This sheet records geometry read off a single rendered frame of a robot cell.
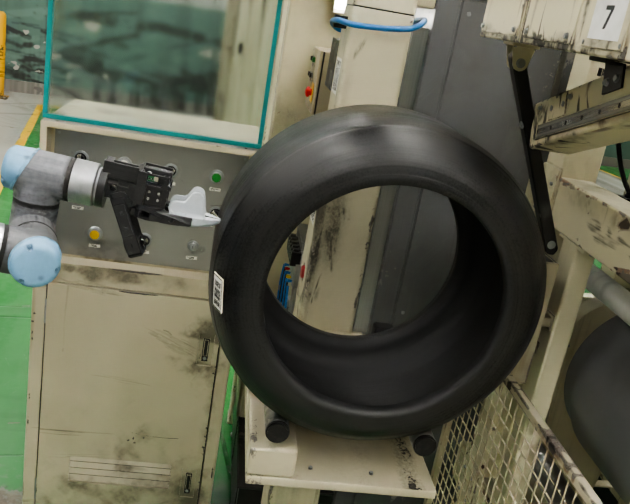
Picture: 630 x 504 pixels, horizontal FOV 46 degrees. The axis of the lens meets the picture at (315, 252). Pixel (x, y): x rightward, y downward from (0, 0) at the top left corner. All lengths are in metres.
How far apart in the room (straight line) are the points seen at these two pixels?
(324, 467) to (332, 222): 0.52
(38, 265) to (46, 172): 0.18
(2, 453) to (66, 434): 0.63
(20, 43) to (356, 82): 8.94
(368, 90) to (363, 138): 0.39
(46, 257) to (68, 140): 0.87
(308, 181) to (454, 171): 0.23
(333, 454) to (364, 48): 0.82
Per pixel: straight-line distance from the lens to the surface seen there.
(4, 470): 2.80
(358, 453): 1.55
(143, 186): 1.26
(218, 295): 1.23
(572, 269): 1.74
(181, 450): 2.27
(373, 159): 1.17
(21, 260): 1.18
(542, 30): 1.28
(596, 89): 1.38
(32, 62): 10.34
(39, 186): 1.29
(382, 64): 1.56
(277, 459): 1.42
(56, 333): 2.13
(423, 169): 1.19
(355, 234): 1.63
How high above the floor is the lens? 1.64
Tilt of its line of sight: 18 degrees down
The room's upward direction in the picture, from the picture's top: 10 degrees clockwise
